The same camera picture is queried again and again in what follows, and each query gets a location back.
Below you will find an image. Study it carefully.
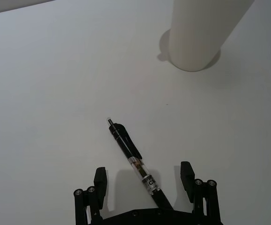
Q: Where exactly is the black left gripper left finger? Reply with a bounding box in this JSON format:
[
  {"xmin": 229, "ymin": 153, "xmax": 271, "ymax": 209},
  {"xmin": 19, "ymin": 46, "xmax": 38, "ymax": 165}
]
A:
[{"xmin": 73, "ymin": 166, "xmax": 108, "ymax": 225}]

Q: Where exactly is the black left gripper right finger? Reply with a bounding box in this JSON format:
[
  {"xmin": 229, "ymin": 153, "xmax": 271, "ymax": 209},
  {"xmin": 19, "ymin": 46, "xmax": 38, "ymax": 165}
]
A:
[{"xmin": 180, "ymin": 161, "xmax": 222, "ymax": 225}]

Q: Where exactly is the black retractable pen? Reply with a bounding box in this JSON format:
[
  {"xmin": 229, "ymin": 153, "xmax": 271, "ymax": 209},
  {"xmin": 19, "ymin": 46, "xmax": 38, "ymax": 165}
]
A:
[{"xmin": 107, "ymin": 117, "xmax": 174, "ymax": 210}]

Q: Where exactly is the cream vacuum bottle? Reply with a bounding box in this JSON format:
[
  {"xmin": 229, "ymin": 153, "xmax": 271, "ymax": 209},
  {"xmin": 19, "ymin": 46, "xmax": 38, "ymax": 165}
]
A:
[{"xmin": 168, "ymin": 0, "xmax": 255, "ymax": 72}]

